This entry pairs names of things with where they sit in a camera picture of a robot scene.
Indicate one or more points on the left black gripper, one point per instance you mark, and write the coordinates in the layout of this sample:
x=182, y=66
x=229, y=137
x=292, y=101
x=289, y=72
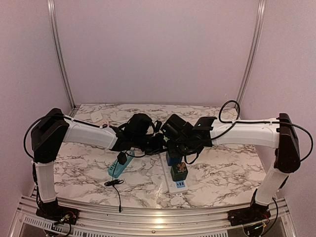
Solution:
x=159, y=147

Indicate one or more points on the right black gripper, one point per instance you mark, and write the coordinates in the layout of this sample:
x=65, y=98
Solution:
x=172, y=150

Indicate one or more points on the blue cube socket adapter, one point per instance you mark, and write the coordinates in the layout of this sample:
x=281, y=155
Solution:
x=172, y=160

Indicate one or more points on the dark green dragon cube adapter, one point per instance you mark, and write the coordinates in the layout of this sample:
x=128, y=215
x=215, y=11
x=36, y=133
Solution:
x=179, y=172

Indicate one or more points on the long white power strip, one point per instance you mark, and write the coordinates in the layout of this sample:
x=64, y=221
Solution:
x=174, y=187

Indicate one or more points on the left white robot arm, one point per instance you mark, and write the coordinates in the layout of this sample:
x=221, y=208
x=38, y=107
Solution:
x=49, y=132

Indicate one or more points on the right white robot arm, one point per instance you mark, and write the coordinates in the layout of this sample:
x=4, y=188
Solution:
x=234, y=161

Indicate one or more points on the pink power strip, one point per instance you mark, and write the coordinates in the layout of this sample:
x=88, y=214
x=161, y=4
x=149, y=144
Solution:
x=102, y=123

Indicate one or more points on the teal power strip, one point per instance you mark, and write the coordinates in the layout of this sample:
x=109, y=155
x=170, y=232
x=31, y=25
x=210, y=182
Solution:
x=121, y=163

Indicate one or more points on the white small adapter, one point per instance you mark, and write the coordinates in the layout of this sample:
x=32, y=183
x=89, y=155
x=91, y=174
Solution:
x=96, y=116

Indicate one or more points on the black charger with thin cable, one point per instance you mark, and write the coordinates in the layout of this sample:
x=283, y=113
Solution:
x=114, y=182

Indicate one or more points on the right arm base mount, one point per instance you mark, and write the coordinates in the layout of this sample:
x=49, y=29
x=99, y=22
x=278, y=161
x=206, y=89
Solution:
x=245, y=215

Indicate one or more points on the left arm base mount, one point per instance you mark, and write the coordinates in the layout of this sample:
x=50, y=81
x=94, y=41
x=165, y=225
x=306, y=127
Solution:
x=61, y=212

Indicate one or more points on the aluminium front frame rail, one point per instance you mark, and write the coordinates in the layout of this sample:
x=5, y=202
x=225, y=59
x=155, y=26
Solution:
x=96, y=220

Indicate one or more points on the right aluminium corner post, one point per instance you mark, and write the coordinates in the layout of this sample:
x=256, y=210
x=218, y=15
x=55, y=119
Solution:
x=253, y=49

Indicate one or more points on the aluminium corner post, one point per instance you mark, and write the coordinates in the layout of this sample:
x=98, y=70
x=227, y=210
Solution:
x=58, y=50
x=253, y=49

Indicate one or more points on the left aluminium corner post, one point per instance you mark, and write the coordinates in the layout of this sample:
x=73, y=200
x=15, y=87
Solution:
x=58, y=50

